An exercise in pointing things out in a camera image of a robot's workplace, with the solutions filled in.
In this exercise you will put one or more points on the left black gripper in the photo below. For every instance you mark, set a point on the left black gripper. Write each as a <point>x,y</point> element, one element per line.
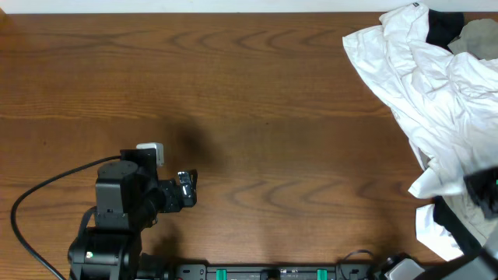
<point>185,188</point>

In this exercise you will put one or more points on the white t-shirt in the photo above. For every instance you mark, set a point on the white t-shirt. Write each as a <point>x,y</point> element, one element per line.
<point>445,103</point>

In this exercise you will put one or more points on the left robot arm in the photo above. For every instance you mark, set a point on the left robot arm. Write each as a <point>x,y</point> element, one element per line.
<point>129,197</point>

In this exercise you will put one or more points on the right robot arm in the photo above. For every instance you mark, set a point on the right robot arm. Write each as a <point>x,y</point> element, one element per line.
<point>482,189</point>

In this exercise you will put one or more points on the white garment at right edge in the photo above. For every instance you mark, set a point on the white garment at right edge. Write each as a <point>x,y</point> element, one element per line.
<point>452,226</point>

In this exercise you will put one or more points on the black garment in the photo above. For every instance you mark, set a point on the black garment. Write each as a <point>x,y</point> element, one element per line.
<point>444,27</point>

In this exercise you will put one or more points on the grey-beige garment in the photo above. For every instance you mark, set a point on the grey-beige garment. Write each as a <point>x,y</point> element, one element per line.
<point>479,38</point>

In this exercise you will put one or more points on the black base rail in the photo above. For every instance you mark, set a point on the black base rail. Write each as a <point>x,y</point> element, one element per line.
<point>334,272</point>

